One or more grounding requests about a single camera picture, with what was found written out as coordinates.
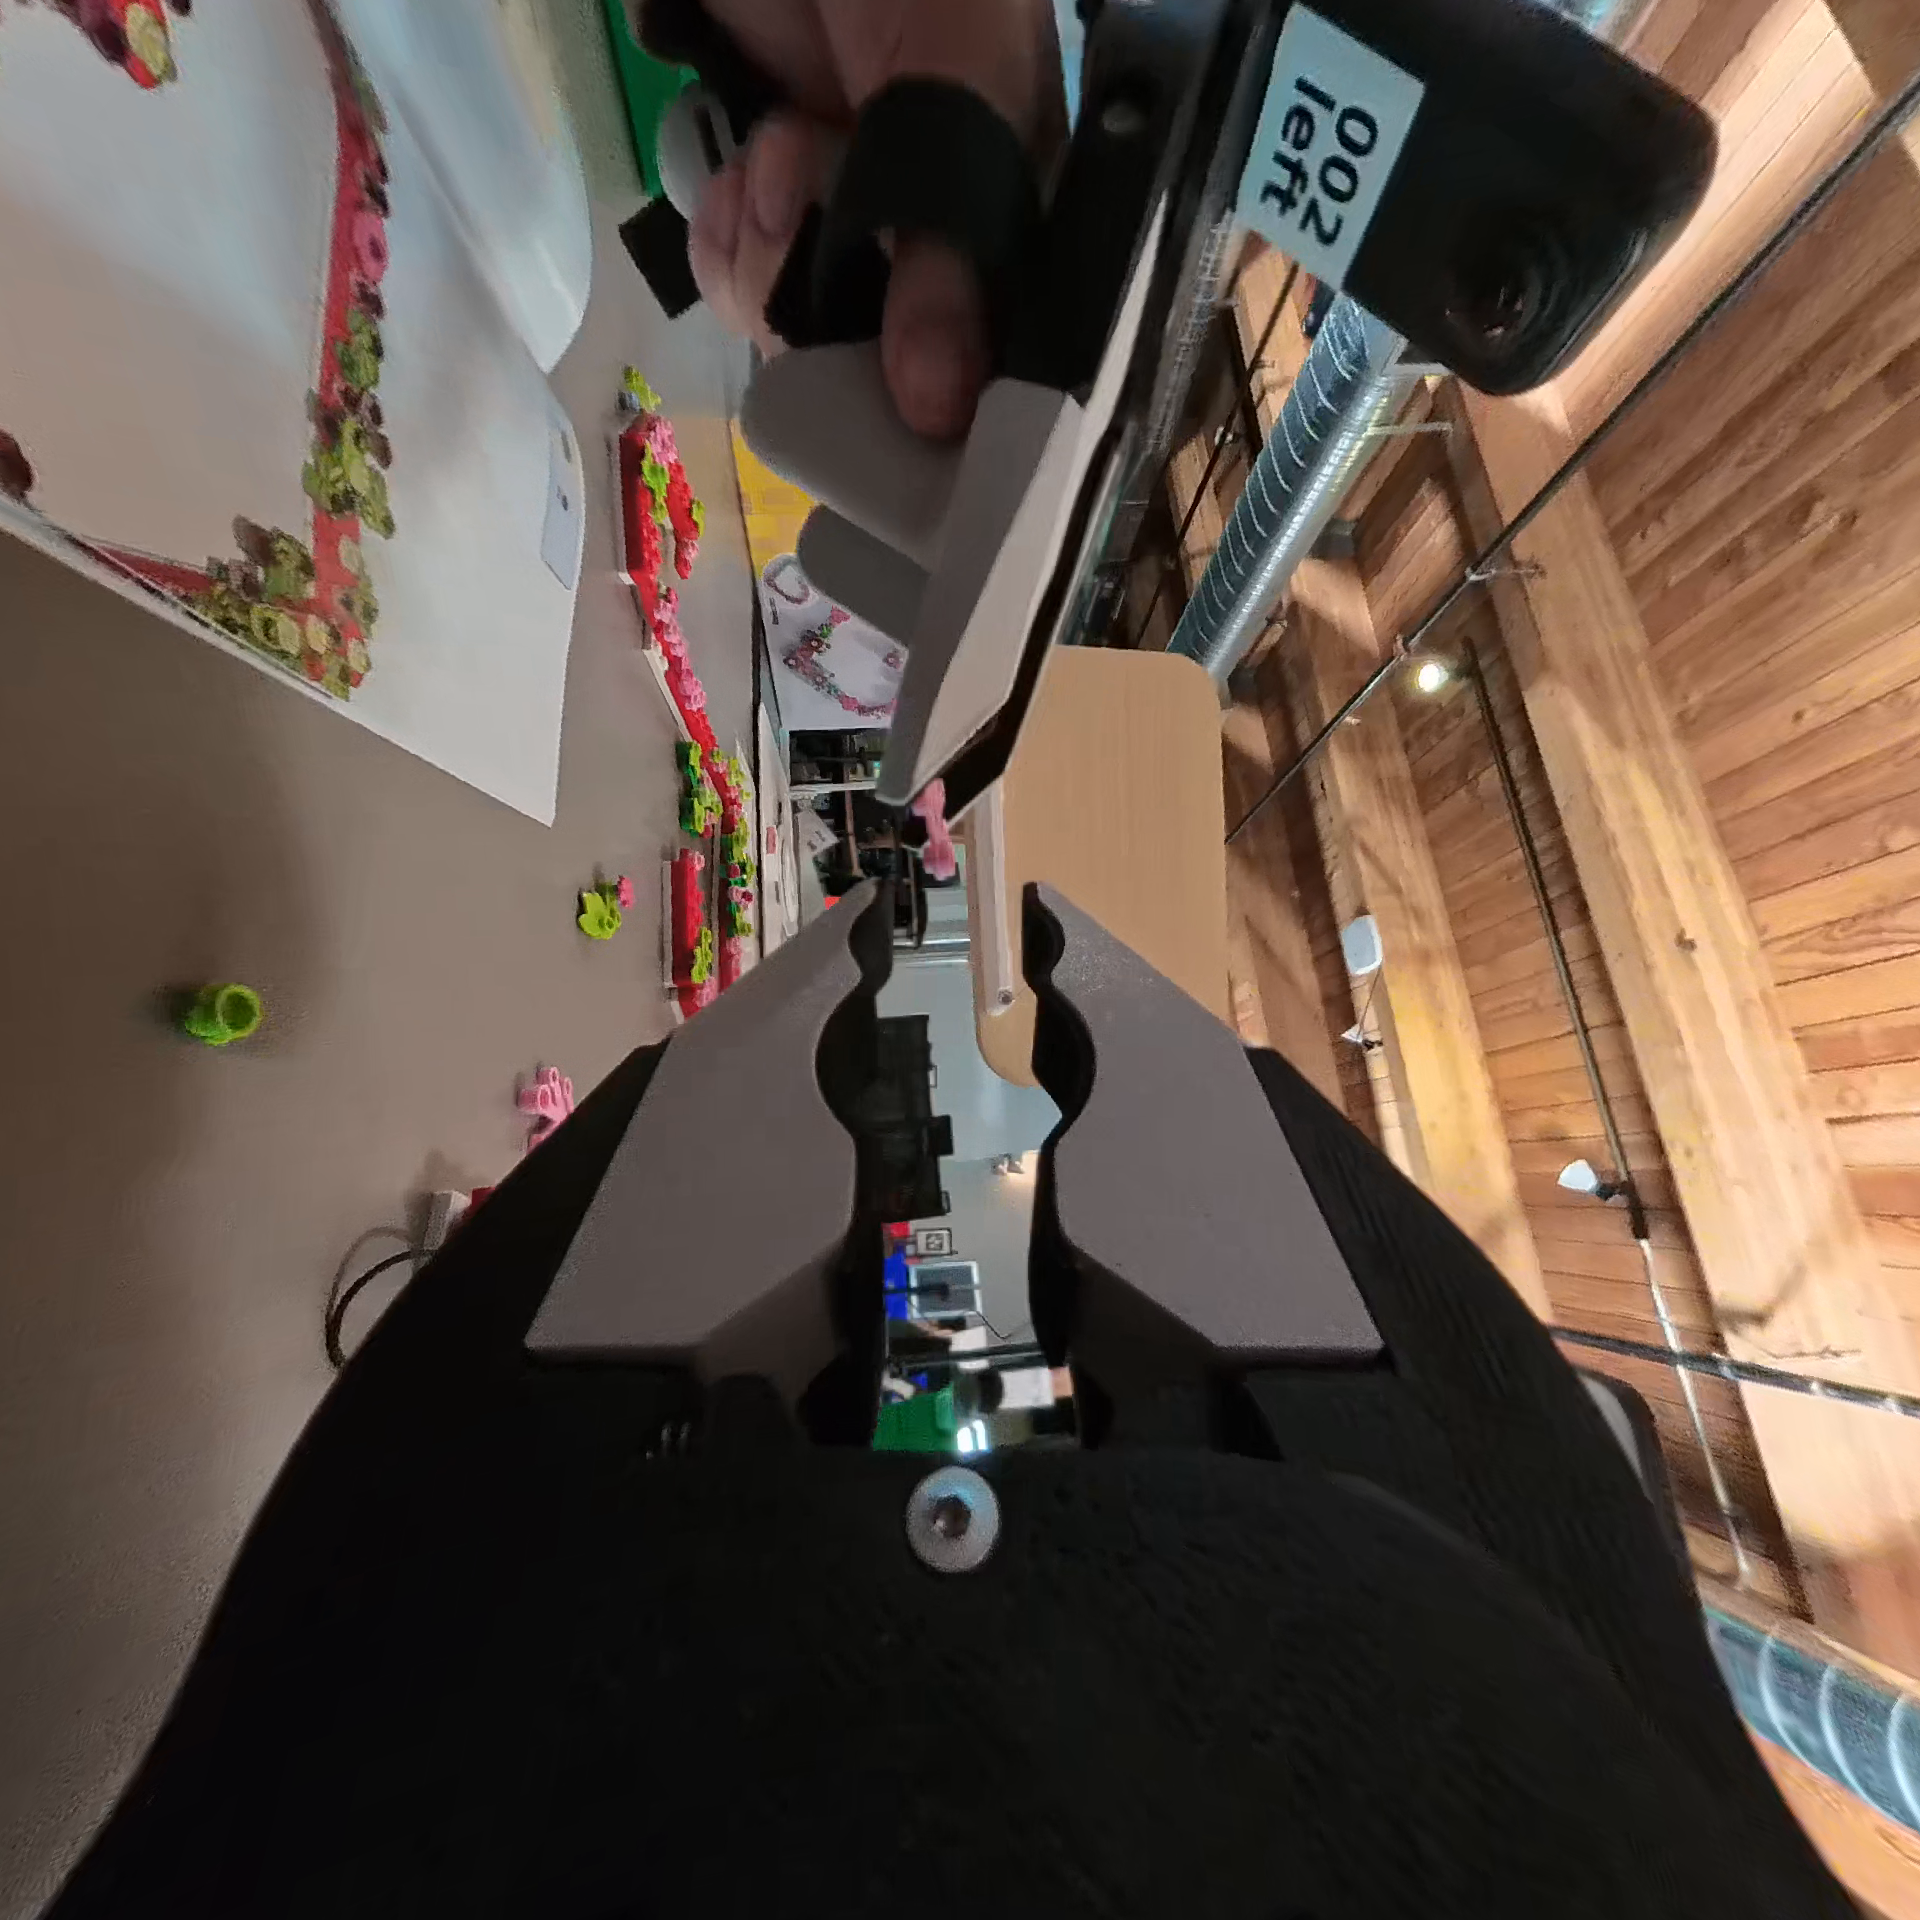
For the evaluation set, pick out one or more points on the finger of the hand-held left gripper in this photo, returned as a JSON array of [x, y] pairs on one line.
[[997, 601]]

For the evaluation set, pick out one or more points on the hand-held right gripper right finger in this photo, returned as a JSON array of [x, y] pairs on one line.
[[1201, 1196]]

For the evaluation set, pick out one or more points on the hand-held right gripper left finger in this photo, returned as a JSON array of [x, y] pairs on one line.
[[682, 1196]]

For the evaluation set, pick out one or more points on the pink lego flower piece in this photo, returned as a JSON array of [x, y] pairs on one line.
[[540, 1103]]

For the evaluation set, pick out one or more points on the lego set box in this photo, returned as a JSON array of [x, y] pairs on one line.
[[824, 643]]

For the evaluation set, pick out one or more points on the red flowered lego section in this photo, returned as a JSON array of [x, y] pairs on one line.
[[715, 792], [646, 511], [691, 675], [691, 919]]

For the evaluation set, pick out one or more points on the lime and pink lego flower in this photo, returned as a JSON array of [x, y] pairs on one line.
[[599, 909]]

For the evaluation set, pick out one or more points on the lime lego leaf piece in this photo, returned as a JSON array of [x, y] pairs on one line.
[[646, 396]]

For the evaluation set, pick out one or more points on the lime round lego piece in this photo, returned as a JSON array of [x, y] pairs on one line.
[[226, 1011]]

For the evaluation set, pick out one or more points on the green lego baseplate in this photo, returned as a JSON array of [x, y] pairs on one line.
[[634, 90]]

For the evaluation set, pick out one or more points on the person's left hand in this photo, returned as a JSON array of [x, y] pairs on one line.
[[934, 45]]

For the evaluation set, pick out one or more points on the white plug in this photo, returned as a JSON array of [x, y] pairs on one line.
[[444, 1216]]

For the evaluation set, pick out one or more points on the black ceiling rod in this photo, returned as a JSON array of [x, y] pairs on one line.
[[1571, 483]]

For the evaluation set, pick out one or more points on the white instruction booklet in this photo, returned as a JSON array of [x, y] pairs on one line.
[[152, 306]]

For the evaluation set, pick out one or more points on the silver spiral duct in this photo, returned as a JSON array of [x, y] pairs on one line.
[[1827, 1711], [1289, 483]]

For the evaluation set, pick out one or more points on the white table bracket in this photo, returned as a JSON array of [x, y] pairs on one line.
[[997, 935]]

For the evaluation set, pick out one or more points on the black lamp rail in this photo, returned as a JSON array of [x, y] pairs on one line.
[[1554, 959]]

